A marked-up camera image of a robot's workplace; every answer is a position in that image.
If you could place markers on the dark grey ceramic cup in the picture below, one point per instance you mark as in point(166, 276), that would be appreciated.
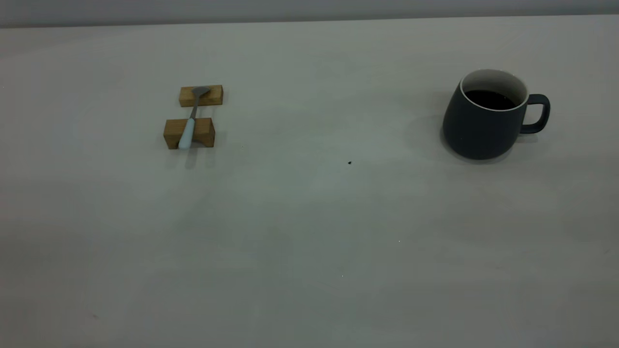
point(476, 130)

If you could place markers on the flat rectangular wooden block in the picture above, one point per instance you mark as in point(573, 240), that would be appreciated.
point(213, 96)

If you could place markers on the arched wooden block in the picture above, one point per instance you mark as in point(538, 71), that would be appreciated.
point(171, 130)

